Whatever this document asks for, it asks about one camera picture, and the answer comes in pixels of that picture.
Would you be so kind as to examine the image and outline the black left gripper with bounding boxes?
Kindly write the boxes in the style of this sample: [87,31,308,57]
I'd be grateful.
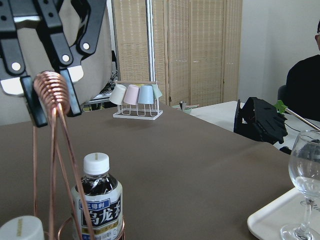
[0,0,106,126]

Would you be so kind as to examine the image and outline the blue cup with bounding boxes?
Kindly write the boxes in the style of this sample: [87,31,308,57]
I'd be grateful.
[138,85,154,105]

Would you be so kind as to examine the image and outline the white cup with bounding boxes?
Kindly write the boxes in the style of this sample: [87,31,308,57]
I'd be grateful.
[109,84,127,105]

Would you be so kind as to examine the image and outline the cream rabbit tray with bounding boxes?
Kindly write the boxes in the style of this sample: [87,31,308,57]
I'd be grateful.
[247,188,306,240]

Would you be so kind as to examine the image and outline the white cup rack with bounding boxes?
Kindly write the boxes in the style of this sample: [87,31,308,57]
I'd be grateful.
[113,80,163,120]

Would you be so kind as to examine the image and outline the seated person dark clothes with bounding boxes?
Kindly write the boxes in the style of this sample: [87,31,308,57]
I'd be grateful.
[277,19,320,123]

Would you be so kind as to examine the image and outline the wooden folding screen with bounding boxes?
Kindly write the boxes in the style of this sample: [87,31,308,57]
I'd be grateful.
[112,0,243,106]

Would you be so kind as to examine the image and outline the aluminium frame post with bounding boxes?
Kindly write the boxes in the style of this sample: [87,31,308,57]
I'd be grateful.
[145,0,156,82]

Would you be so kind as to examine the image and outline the copper wire bottle basket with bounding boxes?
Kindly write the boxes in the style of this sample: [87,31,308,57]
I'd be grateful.
[32,70,126,240]

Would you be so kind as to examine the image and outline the tea bottle white cap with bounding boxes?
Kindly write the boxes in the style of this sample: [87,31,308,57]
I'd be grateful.
[81,152,123,240]

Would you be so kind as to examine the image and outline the black equipment case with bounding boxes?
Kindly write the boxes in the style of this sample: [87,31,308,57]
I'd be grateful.
[233,97,288,145]

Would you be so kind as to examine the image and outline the steel jigger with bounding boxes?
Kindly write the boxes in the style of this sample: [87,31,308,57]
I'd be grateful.
[179,100,187,111]

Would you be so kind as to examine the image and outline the green cup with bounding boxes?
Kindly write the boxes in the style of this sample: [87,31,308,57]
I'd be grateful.
[151,84,163,100]

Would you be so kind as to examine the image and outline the clear wine glass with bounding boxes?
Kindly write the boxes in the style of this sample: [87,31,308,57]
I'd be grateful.
[280,130,320,240]

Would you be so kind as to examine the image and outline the pink cup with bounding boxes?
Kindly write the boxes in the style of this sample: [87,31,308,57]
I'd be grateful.
[123,84,140,105]

